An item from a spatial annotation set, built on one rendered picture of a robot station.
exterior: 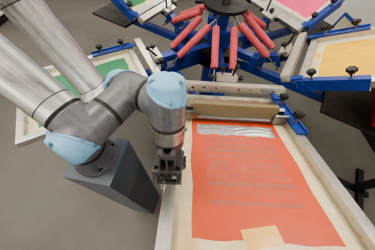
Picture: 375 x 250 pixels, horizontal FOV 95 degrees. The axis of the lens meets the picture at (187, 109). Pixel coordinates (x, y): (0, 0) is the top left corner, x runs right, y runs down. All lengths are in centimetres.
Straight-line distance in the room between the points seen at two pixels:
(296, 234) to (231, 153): 30
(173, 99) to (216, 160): 44
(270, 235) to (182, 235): 24
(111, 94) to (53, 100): 9
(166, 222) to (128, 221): 138
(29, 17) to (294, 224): 85
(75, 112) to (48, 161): 206
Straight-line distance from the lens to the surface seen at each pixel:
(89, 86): 57
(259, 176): 71
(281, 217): 66
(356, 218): 74
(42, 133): 122
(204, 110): 82
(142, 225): 188
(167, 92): 30
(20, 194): 240
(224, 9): 133
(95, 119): 35
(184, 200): 60
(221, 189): 64
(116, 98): 36
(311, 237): 67
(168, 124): 34
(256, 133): 86
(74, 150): 34
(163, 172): 43
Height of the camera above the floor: 185
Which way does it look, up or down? 55 degrees down
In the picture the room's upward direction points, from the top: 4 degrees clockwise
